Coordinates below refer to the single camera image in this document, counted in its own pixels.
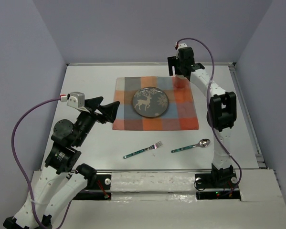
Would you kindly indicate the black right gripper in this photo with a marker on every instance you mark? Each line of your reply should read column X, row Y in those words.
column 171, row 66

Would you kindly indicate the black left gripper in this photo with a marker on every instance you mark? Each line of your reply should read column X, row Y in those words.
column 96, row 113

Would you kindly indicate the pink mug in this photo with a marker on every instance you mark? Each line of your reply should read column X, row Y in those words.
column 180, row 81

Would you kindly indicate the grey reindeer plate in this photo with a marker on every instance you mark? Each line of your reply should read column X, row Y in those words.
column 150, row 102

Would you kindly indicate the checkered orange blue cloth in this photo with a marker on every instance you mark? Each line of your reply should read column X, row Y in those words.
column 180, row 113

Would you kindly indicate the fork with green handle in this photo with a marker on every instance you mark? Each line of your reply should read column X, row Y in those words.
column 152, row 147

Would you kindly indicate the spoon with green handle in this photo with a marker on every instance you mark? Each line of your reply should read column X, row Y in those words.
column 202, row 144

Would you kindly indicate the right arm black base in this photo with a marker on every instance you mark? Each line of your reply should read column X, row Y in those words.
column 209, row 189

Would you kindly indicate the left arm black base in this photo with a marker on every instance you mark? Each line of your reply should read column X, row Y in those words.
column 98, row 190

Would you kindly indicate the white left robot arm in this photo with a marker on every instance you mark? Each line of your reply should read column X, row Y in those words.
column 59, row 181

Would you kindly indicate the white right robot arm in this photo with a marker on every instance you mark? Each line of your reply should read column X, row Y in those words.
column 221, row 115

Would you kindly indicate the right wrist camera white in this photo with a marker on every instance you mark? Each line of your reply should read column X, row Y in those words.
column 179, row 45

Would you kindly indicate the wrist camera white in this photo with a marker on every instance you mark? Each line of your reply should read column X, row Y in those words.
column 75, row 100
column 179, row 45

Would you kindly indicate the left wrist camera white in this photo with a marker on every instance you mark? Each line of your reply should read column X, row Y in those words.
column 75, row 100

